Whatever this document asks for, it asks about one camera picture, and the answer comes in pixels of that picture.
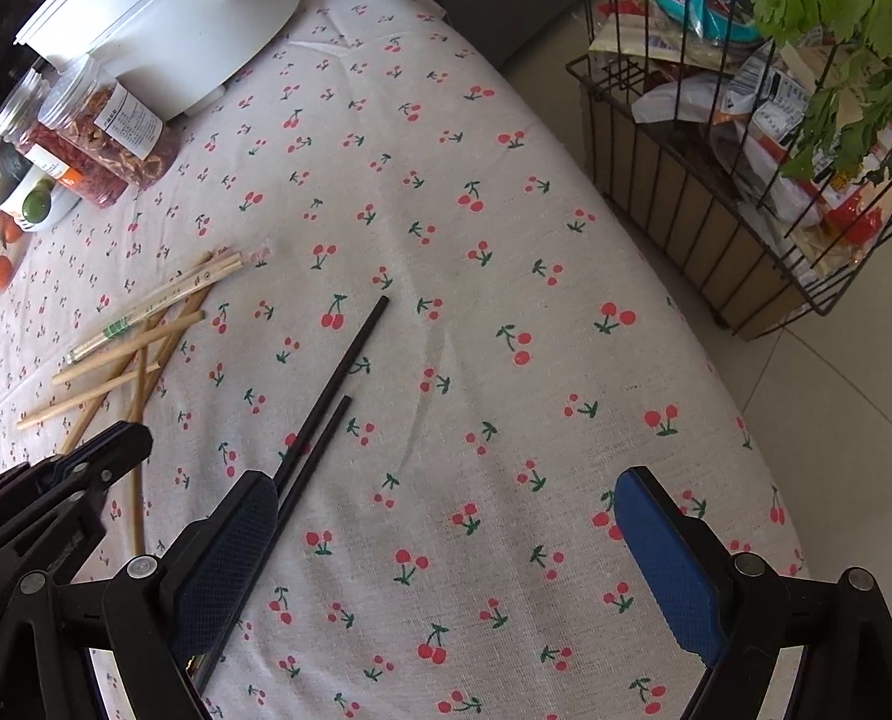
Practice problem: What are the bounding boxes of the brown wooden chopstick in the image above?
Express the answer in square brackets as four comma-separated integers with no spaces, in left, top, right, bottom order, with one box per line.
[60,283,215,454]
[128,287,215,558]

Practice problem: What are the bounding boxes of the black chopstick short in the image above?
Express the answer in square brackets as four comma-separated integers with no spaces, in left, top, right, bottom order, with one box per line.
[178,395,352,692]

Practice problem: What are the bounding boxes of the black chopstick long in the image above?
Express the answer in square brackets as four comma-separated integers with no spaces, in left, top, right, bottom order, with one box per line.
[274,296,391,496]

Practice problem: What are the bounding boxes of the light bamboo chopstick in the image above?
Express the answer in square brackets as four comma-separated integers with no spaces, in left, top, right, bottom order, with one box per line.
[52,310,205,385]
[16,369,138,431]

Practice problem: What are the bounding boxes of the wrapped disposable chopsticks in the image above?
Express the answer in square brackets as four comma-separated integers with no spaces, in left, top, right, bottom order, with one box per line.
[62,252,244,366]

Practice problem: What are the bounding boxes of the white bowl with green knob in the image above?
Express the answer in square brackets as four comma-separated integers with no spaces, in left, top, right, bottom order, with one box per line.
[0,166,80,232]

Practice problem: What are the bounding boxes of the jar of red dried fruit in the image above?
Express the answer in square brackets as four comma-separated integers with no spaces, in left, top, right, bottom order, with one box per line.
[0,68,128,208]

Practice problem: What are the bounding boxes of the red snack packages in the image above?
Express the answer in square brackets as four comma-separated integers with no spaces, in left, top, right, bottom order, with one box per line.
[818,182,884,247]

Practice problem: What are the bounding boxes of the cherry print tablecloth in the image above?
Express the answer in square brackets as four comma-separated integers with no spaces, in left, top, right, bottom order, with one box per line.
[0,0,804,718]

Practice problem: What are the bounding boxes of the jar of dried rings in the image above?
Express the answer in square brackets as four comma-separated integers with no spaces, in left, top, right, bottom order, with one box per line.
[37,55,181,188]

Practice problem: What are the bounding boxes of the white electric cooking pot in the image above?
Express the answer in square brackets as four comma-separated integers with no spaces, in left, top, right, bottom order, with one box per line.
[13,0,522,122]

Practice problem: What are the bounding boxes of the black wire rack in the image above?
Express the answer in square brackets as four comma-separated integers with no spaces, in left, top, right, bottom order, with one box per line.
[567,0,892,338]

